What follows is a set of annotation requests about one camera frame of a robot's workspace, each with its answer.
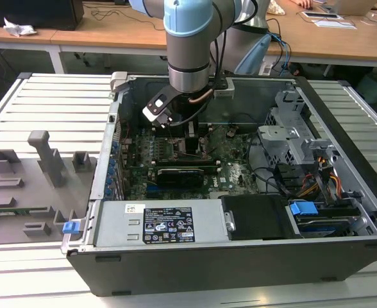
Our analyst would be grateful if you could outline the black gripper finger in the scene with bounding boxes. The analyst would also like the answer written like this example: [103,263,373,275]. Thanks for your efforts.
[185,121,199,155]

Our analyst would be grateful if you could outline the CPU socket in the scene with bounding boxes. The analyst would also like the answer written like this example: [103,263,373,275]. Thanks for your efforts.
[167,136,215,163]

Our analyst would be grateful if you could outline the blue expansion slot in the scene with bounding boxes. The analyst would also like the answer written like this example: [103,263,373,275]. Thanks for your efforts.
[146,187,189,198]

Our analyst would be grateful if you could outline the black graphics card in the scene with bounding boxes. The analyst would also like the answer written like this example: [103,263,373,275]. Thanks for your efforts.
[156,166,205,189]

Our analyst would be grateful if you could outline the green motherboard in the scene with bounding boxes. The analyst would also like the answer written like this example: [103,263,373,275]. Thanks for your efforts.
[121,123,262,200]

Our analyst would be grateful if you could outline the perforated metal drive cage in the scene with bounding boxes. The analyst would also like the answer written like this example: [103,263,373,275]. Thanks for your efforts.
[257,89,340,167]

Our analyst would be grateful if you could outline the black plastic shroud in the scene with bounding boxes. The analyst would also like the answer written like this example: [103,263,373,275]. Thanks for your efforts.
[220,194,301,241]

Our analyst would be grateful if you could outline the grey power supply with label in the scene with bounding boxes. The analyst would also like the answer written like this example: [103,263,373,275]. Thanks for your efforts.
[94,200,231,248]

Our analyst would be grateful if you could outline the wooden desk white legs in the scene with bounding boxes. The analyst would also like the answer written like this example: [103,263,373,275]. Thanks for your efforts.
[0,0,377,78]

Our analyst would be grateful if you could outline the black open PC case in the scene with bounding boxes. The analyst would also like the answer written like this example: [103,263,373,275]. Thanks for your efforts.
[62,72,377,298]

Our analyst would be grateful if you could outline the blue disk carrier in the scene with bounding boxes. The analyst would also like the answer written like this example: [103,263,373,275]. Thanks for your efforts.
[289,200,319,219]

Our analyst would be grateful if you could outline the white patterned bag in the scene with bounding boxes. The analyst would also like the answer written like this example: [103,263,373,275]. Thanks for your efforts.
[267,0,287,16]

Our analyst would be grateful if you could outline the blue plastic case latch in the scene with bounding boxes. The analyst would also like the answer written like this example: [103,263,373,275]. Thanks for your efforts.
[62,220,80,235]

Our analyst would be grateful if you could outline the hard disk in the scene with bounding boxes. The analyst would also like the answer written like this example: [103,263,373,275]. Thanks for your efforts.
[296,214,353,238]

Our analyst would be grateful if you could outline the white tablet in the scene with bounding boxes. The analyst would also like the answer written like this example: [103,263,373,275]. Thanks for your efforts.
[303,10,340,21]

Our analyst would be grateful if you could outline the grey parts rack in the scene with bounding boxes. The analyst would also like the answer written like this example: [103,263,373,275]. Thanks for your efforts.
[0,130,99,247]

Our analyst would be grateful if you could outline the white paper sheet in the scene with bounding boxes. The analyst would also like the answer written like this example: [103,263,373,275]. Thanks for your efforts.
[313,18,358,30]

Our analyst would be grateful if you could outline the green RAM stick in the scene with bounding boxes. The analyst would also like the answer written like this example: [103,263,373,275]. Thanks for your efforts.
[0,207,48,215]

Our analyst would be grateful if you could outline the black computer box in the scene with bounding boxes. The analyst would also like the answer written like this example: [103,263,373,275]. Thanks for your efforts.
[0,0,85,32]

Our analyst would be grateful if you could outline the crumpled white paper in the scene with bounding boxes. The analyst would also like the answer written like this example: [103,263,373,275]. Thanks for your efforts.
[2,16,38,37]

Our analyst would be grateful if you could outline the silver laptop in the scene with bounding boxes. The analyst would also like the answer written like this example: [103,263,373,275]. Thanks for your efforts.
[331,0,374,17]

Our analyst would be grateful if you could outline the copper sheathed cable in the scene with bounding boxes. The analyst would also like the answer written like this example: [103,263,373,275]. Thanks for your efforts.
[188,89,215,104]

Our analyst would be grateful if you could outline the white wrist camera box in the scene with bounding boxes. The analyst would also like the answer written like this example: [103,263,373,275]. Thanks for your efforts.
[142,85,176,129]

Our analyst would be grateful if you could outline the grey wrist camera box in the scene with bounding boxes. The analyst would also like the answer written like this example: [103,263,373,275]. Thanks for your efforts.
[213,78,235,98]

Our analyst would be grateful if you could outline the grey case latch handle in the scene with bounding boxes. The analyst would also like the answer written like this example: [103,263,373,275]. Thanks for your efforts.
[110,71,131,94]

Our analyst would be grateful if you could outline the black cable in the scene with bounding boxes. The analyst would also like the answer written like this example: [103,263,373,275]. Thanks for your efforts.
[252,166,288,196]

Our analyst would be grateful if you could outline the blue cable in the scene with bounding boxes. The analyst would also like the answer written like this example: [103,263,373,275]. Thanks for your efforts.
[271,33,292,78]

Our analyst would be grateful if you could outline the red power wire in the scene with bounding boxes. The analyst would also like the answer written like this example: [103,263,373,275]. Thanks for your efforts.
[303,174,318,193]

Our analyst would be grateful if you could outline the yellow wire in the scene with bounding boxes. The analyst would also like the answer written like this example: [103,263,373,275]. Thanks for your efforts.
[298,182,318,197]

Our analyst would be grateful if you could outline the orange wire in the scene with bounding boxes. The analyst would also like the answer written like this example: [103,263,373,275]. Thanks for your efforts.
[328,169,342,197]

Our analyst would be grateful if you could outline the white cable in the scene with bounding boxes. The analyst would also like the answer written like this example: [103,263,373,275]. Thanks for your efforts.
[360,12,377,28]

